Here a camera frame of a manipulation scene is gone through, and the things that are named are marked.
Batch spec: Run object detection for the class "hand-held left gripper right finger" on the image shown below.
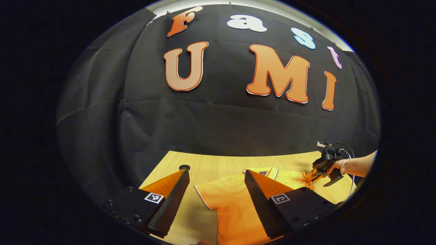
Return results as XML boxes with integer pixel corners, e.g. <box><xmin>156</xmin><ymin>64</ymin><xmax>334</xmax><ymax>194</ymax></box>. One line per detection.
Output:
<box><xmin>244</xmin><ymin>169</ymin><xmax>343</xmax><ymax>240</ymax></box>

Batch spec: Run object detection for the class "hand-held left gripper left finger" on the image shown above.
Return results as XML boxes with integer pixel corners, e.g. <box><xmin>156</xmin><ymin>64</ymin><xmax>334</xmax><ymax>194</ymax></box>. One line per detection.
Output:
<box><xmin>102</xmin><ymin>168</ymin><xmax>190</xmax><ymax>239</ymax></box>

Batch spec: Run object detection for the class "orange T-shirt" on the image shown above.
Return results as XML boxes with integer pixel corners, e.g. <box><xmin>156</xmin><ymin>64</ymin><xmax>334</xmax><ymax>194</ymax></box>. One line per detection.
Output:
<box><xmin>193</xmin><ymin>166</ymin><xmax>357</xmax><ymax>245</ymax></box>

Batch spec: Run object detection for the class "row of backdrop clips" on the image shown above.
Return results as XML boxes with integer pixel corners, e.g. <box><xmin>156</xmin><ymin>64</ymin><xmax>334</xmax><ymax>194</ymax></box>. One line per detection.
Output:
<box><xmin>165</xmin><ymin>2</ymin><xmax>341</xmax><ymax>46</ymax></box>

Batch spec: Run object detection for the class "thin gripper cable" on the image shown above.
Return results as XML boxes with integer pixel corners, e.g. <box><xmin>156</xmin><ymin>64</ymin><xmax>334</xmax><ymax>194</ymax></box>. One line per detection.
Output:
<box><xmin>335</xmin><ymin>143</ymin><xmax>356</xmax><ymax>200</ymax></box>

